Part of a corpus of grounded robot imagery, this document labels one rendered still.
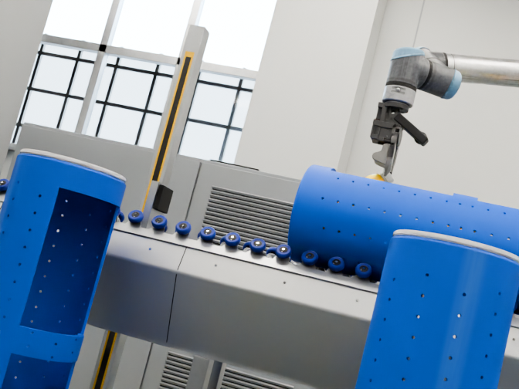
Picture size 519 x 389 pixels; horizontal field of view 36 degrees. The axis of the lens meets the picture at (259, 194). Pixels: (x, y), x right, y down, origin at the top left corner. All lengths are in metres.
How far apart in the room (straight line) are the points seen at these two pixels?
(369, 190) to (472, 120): 3.13
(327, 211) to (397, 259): 0.49
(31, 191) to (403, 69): 1.07
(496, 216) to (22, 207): 1.19
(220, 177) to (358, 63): 1.46
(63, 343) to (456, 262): 0.96
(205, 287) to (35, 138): 2.48
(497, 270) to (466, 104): 3.67
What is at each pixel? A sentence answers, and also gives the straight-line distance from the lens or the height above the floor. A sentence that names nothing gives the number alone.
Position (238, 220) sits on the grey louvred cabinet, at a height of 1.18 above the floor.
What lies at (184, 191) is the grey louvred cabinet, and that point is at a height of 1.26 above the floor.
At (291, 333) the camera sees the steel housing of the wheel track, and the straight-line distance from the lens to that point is 2.16.
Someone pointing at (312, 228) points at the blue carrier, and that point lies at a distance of 2.16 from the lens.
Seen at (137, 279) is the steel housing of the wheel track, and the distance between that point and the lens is 2.29.
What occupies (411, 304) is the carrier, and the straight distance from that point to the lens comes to 1.65.
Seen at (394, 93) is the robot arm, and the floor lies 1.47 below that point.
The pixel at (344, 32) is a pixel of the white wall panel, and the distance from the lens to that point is 5.20.
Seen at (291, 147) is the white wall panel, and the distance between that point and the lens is 5.02.
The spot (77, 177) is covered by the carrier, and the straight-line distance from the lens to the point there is 1.98.
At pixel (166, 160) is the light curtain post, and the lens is 2.78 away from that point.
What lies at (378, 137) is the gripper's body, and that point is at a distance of 2.29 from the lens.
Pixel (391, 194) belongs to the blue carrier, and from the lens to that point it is 2.17.
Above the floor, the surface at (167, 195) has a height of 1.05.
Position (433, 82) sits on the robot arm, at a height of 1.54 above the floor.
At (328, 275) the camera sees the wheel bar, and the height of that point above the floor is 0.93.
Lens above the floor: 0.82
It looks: 7 degrees up
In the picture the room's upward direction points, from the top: 14 degrees clockwise
